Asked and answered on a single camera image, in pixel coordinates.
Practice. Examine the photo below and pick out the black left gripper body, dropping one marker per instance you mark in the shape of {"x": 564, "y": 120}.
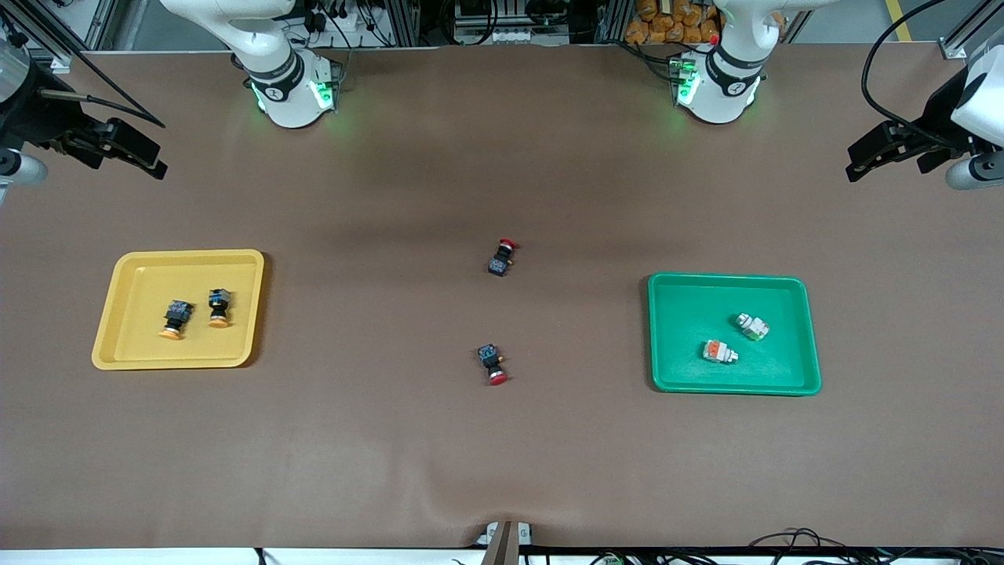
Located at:
{"x": 936, "y": 118}

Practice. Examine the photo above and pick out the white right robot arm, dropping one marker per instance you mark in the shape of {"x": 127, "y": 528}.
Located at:
{"x": 286, "y": 102}

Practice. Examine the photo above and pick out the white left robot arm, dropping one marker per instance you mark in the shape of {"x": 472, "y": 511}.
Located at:
{"x": 718, "y": 94}

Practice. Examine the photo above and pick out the green button with orange block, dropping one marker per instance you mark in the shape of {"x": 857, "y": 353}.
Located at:
{"x": 718, "y": 350}

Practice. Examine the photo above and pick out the aluminium frame post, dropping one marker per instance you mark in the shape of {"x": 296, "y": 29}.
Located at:
{"x": 613, "y": 20}
{"x": 401, "y": 20}

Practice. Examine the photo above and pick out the green plastic tray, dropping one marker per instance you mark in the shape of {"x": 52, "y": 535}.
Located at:
{"x": 690, "y": 314}

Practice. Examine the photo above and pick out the bag of orange items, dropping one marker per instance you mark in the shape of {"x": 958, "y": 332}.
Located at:
{"x": 674, "y": 20}

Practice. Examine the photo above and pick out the table edge clamp bracket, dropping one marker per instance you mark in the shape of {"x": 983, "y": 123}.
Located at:
{"x": 502, "y": 537}

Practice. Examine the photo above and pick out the yellow plastic tray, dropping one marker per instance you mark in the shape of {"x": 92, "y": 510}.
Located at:
{"x": 141, "y": 345}

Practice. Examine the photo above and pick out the yellow push button switch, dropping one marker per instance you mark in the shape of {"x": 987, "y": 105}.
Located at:
{"x": 219, "y": 306}
{"x": 176, "y": 318}

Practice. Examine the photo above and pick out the aluminium frame profile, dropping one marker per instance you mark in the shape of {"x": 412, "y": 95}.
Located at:
{"x": 78, "y": 27}
{"x": 969, "y": 35}

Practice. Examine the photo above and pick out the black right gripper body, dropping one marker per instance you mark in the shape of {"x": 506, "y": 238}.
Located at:
{"x": 30, "y": 119}

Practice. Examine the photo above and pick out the green plug connector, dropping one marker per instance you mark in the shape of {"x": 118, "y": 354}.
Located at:
{"x": 610, "y": 559}

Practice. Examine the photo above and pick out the red push button switch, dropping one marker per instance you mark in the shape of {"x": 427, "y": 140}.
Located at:
{"x": 492, "y": 361}
{"x": 500, "y": 259}

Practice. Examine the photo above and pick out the white power strip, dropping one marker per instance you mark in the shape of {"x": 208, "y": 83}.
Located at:
{"x": 510, "y": 36}

